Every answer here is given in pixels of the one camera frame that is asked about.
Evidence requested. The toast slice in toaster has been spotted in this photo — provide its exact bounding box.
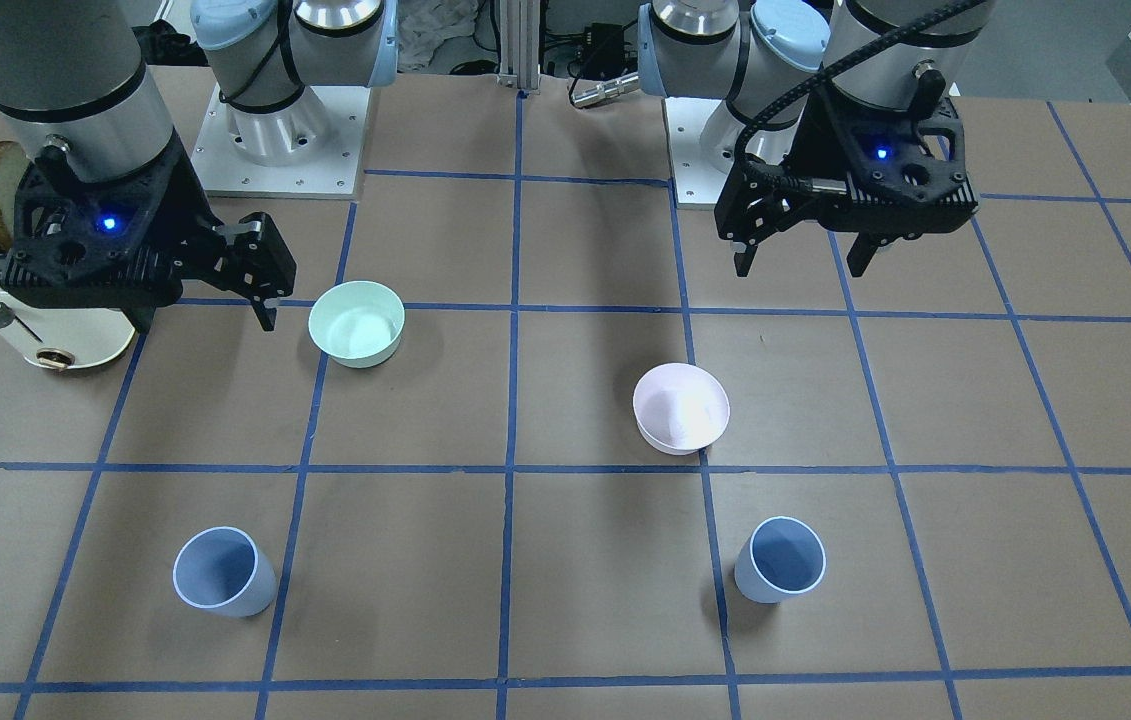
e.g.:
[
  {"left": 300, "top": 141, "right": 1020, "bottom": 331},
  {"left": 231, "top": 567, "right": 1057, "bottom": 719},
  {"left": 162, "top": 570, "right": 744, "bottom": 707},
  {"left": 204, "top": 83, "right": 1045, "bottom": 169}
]
[{"left": 0, "top": 140, "right": 31, "bottom": 252}]

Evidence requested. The white crumpled cloth background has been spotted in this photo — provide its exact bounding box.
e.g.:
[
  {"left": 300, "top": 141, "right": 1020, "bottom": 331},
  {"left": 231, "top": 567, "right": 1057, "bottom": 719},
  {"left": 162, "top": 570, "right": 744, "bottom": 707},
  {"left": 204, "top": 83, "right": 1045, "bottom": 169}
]
[{"left": 397, "top": 1, "right": 481, "bottom": 72}]

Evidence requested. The mint green bowl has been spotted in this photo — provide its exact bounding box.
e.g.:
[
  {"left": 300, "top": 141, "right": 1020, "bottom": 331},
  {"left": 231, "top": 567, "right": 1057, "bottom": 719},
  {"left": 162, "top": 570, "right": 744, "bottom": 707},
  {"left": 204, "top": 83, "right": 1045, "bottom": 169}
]
[{"left": 307, "top": 281, "right": 406, "bottom": 368}]

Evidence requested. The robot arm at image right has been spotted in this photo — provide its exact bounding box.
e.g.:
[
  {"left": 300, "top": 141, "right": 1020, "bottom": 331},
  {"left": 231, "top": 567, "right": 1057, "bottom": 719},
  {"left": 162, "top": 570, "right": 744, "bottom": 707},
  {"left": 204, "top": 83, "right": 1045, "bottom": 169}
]
[{"left": 634, "top": 1, "right": 995, "bottom": 277}]

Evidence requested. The pink bowl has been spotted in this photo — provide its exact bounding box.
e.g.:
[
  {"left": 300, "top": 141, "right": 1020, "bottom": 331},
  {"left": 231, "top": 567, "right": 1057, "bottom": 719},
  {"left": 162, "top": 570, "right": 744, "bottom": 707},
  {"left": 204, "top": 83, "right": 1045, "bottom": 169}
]
[{"left": 632, "top": 363, "right": 731, "bottom": 456}]

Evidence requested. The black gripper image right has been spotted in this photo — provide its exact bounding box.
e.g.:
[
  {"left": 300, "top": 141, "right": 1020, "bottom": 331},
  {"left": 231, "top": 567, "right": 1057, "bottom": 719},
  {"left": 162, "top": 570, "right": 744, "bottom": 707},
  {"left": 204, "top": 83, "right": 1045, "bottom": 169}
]
[{"left": 713, "top": 78, "right": 979, "bottom": 278}]

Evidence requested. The black braided cable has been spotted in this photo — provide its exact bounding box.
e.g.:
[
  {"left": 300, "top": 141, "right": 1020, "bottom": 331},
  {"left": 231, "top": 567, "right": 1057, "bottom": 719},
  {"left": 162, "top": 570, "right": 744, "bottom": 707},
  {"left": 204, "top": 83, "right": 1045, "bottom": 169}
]
[{"left": 734, "top": 0, "right": 986, "bottom": 191}]

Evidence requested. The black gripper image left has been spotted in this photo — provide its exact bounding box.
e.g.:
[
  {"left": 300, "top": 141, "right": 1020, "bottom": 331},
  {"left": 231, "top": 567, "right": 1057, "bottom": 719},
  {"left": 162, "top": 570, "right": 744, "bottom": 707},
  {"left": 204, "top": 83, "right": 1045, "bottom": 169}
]
[{"left": 0, "top": 136, "right": 297, "bottom": 333}]

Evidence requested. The blue cup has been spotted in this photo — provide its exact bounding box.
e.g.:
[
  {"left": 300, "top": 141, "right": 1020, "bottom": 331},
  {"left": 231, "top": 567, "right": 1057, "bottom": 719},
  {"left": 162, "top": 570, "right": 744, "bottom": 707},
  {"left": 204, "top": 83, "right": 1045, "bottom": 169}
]
[
  {"left": 171, "top": 527, "right": 278, "bottom": 618},
  {"left": 734, "top": 517, "right": 827, "bottom": 602}
]

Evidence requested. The cream white toaster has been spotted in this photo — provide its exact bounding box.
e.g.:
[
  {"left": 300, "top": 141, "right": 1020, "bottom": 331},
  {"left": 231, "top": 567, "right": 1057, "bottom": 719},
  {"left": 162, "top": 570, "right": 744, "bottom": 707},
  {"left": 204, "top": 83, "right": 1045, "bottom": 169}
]
[{"left": 0, "top": 288, "right": 137, "bottom": 372}]

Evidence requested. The black electronics box background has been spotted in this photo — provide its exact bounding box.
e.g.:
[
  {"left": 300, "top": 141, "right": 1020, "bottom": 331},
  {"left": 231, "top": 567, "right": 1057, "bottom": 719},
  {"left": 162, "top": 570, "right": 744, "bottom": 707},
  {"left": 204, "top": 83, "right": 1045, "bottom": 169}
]
[{"left": 571, "top": 23, "right": 625, "bottom": 79}]

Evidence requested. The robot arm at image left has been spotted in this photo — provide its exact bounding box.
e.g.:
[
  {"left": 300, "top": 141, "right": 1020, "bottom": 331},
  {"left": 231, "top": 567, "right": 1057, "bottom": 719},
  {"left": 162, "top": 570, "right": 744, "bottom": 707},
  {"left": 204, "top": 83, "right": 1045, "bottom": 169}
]
[{"left": 0, "top": 1, "right": 399, "bottom": 333}]

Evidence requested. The metal base plate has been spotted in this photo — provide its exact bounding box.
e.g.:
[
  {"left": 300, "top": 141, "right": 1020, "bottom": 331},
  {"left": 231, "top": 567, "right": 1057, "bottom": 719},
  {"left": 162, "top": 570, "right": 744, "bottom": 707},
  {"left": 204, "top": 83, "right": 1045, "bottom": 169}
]
[
  {"left": 190, "top": 86, "right": 374, "bottom": 200},
  {"left": 664, "top": 97, "right": 743, "bottom": 210}
]

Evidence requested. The aluminium frame post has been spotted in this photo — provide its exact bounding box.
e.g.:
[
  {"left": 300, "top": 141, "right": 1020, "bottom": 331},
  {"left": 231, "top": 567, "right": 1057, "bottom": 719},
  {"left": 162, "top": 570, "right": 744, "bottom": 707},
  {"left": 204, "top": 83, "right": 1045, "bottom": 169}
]
[{"left": 492, "top": 1, "right": 542, "bottom": 96}]

